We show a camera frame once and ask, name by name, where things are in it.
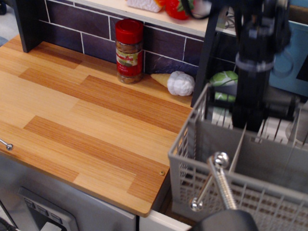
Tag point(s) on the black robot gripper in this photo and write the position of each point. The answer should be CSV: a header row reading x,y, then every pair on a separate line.
x,y
255,98

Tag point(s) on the grey plastic drying rack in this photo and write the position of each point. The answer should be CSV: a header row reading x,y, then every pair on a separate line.
x,y
240,163

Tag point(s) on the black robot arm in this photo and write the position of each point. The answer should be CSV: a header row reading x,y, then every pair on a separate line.
x,y
262,30

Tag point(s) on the white sink with drainboard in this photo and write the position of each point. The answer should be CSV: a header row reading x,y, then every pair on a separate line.
x,y
163,219

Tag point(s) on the green toy cabbage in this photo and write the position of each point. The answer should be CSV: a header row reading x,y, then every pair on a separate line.
x,y
224,78

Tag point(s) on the grey faucet base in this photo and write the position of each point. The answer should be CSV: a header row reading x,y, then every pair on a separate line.
x,y
298,130

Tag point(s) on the light blue box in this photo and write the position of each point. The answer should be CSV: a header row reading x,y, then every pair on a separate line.
x,y
291,68

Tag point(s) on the white toy ice cream cone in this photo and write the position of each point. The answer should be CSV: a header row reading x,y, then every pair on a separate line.
x,y
178,83

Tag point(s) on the black clamp body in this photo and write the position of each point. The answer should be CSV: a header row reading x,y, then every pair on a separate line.
x,y
227,220

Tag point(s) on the red toy strawberry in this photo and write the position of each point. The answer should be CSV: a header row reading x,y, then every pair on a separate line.
x,y
175,9

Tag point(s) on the red-lidded spice jar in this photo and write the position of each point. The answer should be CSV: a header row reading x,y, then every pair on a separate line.
x,y
129,50

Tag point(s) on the white toy cake slice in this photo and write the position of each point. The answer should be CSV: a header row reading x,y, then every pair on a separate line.
x,y
149,5

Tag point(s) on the silver oven control panel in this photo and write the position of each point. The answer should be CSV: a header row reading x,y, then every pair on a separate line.
x,y
43,211

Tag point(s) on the small chrome knob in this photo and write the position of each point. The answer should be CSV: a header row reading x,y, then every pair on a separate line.
x,y
8,146

